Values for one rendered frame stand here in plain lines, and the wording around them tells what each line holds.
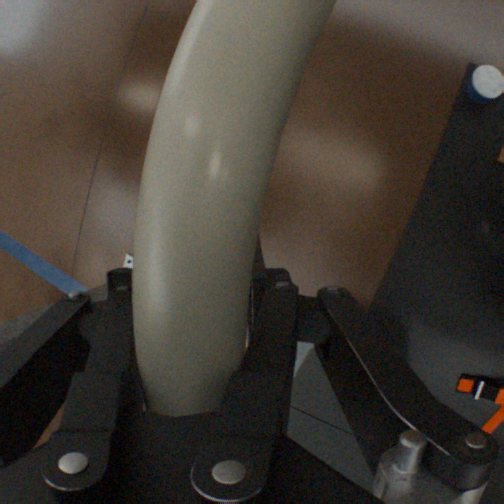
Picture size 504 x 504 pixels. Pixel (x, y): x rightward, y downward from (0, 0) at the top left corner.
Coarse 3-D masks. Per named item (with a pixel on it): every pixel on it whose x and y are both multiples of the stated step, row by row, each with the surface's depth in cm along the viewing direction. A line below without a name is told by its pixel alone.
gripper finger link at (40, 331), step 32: (64, 320) 13; (32, 352) 10; (64, 352) 12; (0, 384) 9; (32, 384) 10; (64, 384) 12; (0, 416) 8; (32, 416) 10; (0, 448) 8; (32, 448) 10
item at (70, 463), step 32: (128, 288) 15; (128, 320) 13; (96, 352) 11; (128, 352) 11; (96, 384) 8; (128, 384) 10; (64, 416) 7; (96, 416) 7; (64, 448) 6; (96, 448) 6; (64, 480) 5; (96, 480) 5
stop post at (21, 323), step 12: (132, 264) 164; (96, 288) 141; (96, 300) 134; (36, 312) 113; (0, 324) 100; (12, 324) 103; (24, 324) 105; (0, 336) 96; (12, 336) 98; (0, 348) 94
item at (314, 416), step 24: (312, 360) 135; (312, 384) 121; (312, 408) 109; (336, 408) 112; (288, 432) 96; (312, 432) 98; (336, 432) 101; (336, 456) 92; (360, 456) 94; (360, 480) 85
